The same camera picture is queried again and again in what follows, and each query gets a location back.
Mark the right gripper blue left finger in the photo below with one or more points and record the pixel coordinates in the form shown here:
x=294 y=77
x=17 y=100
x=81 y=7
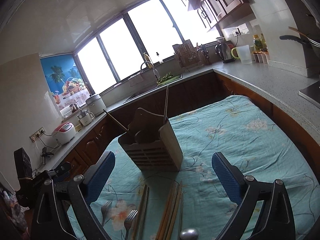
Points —
x=85 y=189

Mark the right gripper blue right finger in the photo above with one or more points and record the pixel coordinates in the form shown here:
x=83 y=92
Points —
x=241 y=190

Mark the silver fork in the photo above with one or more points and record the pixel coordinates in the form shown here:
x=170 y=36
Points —
x=128 y=222
x=104 y=210

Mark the metal chopstick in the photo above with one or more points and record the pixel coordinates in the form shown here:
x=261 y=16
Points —
x=181 y=216
x=142 y=218

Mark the silver metal spoon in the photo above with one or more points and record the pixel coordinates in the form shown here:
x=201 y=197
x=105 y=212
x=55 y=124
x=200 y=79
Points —
x=189 y=234

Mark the kitchen sink basin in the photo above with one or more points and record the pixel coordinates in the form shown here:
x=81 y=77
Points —
x=143 y=91

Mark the red white rice cooker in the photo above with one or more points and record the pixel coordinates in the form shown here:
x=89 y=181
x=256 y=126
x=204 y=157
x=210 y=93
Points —
x=64 y=133

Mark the black box device left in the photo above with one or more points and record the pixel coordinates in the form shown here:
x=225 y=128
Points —
x=23 y=164

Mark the small white electric pot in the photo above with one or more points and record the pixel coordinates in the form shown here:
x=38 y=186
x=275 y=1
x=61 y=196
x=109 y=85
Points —
x=85 y=117

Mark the wooden utensil holder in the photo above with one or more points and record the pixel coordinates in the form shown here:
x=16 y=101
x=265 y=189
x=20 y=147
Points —
x=151 y=143

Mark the large white rice cooker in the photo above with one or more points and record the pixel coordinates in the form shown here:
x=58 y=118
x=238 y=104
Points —
x=95 y=104

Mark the tropical fruit window poster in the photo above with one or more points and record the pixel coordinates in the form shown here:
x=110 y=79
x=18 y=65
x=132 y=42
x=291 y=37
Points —
x=64 y=80

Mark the gas stove top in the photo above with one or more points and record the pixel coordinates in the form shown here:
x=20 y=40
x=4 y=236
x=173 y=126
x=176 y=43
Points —
x=312 y=94

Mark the green vegetables in sink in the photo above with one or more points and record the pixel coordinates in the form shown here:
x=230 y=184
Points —
x=166 y=77

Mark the chrome sink faucet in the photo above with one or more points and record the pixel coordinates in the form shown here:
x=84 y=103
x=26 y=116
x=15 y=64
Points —
x=155 y=71

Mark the wooden dish rack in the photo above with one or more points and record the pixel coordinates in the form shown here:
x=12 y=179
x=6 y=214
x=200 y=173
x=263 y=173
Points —
x=186 y=54

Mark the black knife block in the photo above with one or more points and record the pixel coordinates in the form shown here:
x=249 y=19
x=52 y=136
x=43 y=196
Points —
x=203 y=54

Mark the dish soap bottle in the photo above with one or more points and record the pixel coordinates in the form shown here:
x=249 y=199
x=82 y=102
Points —
x=148 y=60

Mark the yellow oil bottle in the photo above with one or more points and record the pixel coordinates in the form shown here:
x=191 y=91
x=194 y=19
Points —
x=257 y=43

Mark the wall power socket left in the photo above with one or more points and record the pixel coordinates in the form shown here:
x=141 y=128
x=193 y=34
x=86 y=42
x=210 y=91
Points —
x=37 y=134

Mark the clear jug green handle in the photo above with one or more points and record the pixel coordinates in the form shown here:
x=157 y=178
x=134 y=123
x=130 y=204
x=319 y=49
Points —
x=242 y=53

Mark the black wok with handle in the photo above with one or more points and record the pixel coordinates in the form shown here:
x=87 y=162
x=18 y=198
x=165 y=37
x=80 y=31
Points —
x=298 y=39

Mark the upper wooden wall cabinets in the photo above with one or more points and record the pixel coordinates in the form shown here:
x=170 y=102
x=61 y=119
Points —
x=221 y=14

